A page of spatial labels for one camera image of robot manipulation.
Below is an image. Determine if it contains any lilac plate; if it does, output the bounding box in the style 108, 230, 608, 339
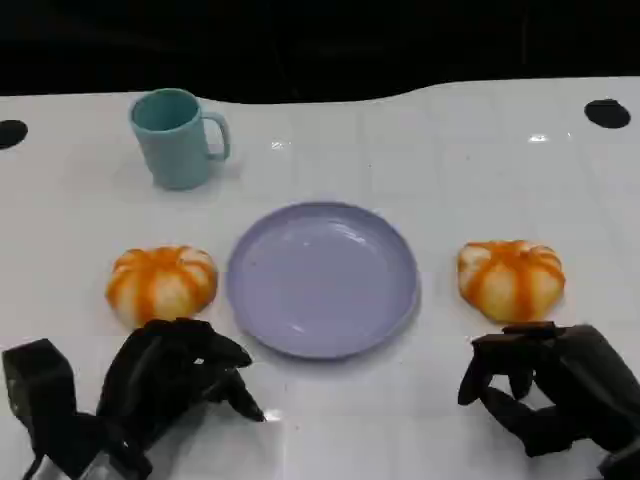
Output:
227, 201, 420, 360

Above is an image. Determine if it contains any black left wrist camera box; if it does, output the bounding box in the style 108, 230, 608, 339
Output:
1, 338, 77, 451

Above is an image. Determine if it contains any pale green mug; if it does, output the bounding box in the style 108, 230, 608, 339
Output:
129, 88, 232, 191

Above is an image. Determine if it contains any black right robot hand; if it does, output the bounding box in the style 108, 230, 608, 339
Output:
457, 322, 640, 459

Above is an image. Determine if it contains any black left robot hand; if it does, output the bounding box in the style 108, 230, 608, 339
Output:
97, 317, 267, 454

